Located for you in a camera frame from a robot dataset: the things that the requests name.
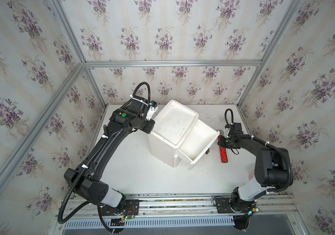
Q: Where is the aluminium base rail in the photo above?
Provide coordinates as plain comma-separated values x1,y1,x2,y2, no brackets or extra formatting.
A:
50,193,309,235

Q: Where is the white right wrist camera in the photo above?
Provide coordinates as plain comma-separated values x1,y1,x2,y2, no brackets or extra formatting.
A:
223,123,235,138

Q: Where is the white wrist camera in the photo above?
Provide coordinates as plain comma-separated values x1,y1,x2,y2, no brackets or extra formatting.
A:
223,123,235,138
146,101,158,120

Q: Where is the white plastic drawer cabinet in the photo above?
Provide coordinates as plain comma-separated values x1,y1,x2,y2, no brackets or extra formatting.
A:
148,100,199,168

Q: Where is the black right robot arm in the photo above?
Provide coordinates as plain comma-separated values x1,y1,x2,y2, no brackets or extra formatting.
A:
218,108,294,213

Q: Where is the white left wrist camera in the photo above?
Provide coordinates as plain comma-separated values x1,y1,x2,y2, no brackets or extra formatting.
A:
146,101,158,120

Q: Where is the white top drawer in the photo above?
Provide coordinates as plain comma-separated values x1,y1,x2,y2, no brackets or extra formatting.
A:
177,120,220,170

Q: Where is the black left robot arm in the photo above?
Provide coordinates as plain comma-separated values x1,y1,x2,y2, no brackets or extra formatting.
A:
57,82,158,224

